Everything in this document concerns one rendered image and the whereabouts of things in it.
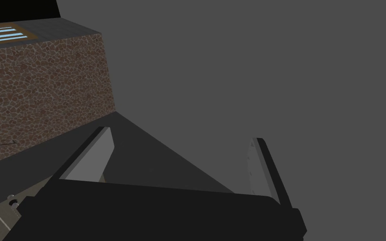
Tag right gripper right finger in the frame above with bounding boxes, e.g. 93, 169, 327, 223
247, 137, 293, 209

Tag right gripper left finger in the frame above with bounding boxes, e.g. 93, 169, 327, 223
55, 126, 115, 183

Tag window with brown frame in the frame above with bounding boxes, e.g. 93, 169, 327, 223
0, 23, 39, 46

